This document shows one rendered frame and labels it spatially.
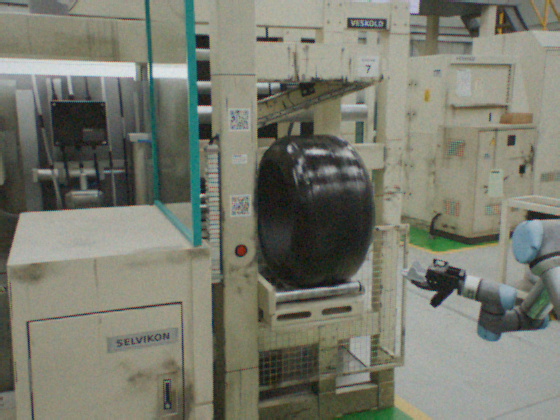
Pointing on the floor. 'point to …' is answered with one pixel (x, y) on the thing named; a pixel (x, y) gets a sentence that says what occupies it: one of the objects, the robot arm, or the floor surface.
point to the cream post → (235, 182)
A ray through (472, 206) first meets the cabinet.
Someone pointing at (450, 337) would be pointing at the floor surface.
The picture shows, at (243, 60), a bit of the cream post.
